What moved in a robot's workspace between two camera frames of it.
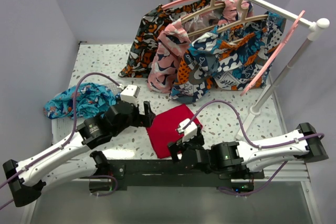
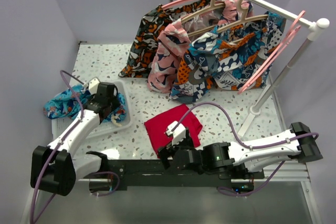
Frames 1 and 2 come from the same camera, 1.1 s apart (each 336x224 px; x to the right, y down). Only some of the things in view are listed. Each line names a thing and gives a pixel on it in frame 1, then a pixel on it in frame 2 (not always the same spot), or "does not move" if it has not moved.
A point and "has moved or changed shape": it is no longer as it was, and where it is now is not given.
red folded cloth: (164, 130) does not move
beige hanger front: (243, 10) does not move
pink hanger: (271, 59) has moved or changed shape
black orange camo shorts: (152, 21) does not move
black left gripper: (143, 120) -> (115, 103)
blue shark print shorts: (92, 99) does not move
